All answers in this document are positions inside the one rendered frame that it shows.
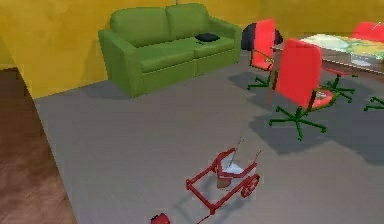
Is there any small red round object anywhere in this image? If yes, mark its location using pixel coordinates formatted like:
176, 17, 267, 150
149, 212, 171, 224

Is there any black round object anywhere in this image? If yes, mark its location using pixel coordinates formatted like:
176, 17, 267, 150
240, 22, 284, 52

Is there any red swivel office chair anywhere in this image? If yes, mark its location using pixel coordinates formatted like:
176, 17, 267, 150
268, 38, 340, 142
321, 21, 384, 104
246, 18, 277, 91

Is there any glass-top dining table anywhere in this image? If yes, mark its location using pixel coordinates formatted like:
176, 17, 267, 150
266, 33, 384, 104

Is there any black cushion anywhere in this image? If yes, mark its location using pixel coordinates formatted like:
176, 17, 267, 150
194, 32, 221, 44

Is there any green two-seat sofa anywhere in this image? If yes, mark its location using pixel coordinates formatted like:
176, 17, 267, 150
97, 2, 243, 99

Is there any red wheeled walker frame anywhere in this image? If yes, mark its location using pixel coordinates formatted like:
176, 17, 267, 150
185, 136, 262, 216

